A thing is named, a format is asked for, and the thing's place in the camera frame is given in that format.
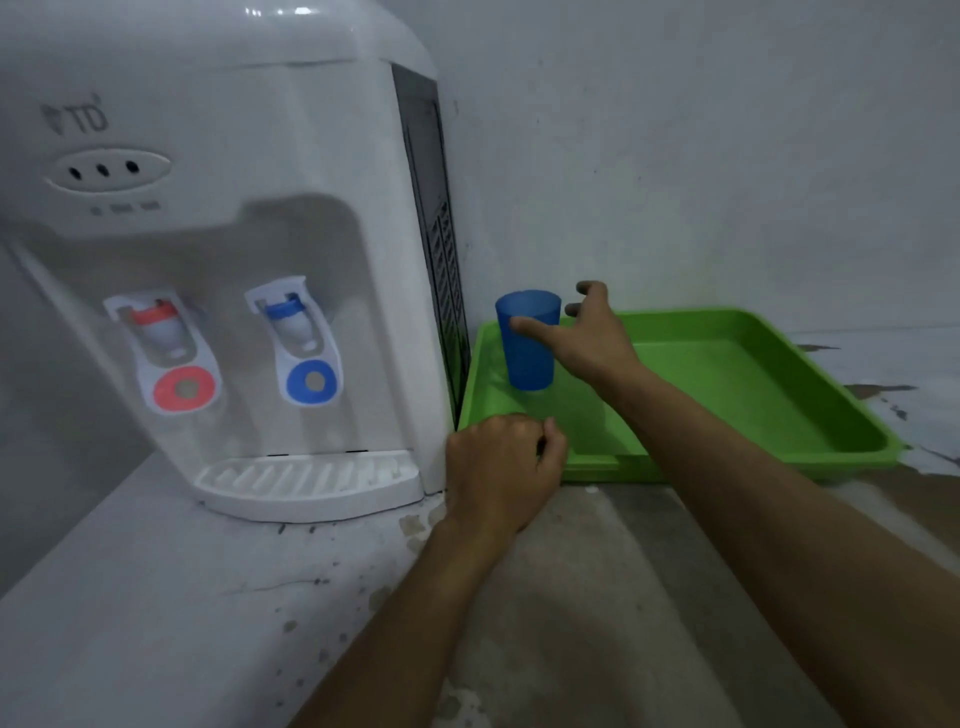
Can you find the person's left hand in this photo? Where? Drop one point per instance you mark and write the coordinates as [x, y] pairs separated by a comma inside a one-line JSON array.
[[495, 480]]

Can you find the person's right hand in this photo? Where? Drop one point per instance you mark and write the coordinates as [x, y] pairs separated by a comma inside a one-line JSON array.
[[596, 341]]

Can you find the person's right thumb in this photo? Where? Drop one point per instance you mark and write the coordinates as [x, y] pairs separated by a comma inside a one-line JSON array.
[[536, 328]]

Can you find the person's left thumb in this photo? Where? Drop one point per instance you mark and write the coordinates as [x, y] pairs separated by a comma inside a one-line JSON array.
[[556, 446]]

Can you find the person's right forearm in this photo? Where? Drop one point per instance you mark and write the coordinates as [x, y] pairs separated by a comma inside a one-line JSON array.
[[765, 525]]

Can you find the person's left forearm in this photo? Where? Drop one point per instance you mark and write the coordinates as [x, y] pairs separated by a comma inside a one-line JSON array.
[[405, 630]]

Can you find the blue plastic cup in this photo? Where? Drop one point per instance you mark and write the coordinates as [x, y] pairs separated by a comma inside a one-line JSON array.
[[529, 364]]

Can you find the green plastic tray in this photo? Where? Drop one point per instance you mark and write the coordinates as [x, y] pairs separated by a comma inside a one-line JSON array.
[[735, 382]]

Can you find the blue cold water tap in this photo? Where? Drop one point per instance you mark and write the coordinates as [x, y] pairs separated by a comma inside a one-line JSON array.
[[300, 337]]

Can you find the white drip tray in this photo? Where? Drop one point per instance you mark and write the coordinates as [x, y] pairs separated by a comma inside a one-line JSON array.
[[300, 484]]

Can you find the white water dispenser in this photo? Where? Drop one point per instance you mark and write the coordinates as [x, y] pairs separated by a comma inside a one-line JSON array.
[[315, 135]]

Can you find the red hot water tap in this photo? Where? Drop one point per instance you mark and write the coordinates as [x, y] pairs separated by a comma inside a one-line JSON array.
[[161, 330]]

